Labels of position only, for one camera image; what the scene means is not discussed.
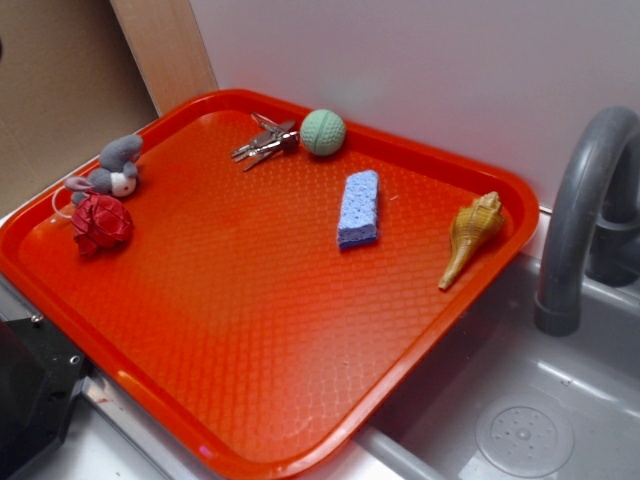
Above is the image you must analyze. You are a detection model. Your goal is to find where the silver key bunch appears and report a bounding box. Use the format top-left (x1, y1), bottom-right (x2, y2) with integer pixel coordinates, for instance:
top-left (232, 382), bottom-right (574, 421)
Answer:
top-left (231, 112), bottom-right (300, 172)

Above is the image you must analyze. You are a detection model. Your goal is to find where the blue sponge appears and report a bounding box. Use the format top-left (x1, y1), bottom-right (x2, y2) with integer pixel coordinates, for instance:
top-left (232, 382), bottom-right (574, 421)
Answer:
top-left (337, 170), bottom-right (379, 249)

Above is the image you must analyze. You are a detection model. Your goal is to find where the orange plastic tray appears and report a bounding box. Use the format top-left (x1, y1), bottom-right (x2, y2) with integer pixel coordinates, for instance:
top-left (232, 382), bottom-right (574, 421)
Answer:
top-left (1, 90), bottom-right (539, 479)

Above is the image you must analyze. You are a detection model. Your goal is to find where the green rubber ball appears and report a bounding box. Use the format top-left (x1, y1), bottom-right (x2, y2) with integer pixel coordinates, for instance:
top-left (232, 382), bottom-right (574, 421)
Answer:
top-left (300, 109), bottom-right (346, 157)

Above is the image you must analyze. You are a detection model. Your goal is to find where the tan conch seashell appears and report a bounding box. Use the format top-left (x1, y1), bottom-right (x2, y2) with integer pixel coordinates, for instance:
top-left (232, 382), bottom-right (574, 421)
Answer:
top-left (438, 191), bottom-right (506, 291)

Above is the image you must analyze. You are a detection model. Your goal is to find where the grey plush mouse toy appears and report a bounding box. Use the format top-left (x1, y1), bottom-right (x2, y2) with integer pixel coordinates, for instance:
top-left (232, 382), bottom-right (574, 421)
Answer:
top-left (65, 134), bottom-right (143, 206)

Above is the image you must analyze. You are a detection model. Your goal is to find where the red woven ball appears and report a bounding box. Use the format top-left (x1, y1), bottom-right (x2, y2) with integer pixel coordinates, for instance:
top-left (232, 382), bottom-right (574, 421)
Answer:
top-left (71, 193), bottom-right (134, 256)

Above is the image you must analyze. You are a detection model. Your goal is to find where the grey plastic sink basin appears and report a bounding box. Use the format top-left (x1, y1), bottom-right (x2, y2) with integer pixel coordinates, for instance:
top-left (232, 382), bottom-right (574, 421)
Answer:
top-left (357, 255), bottom-right (639, 479)

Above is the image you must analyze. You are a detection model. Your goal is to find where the wooden board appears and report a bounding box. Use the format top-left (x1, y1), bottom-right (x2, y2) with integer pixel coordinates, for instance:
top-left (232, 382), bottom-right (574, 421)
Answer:
top-left (110, 0), bottom-right (218, 115)

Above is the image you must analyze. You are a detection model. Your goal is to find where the grey toy faucet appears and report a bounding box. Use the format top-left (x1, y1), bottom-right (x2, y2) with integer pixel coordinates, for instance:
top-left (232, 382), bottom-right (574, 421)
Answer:
top-left (534, 106), bottom-right (639, 337)

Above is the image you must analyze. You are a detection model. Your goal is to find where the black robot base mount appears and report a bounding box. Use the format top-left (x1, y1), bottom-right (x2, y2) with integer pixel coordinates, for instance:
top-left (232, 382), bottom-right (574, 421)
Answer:
top-left (1, 317), bottom-right (87, 479)

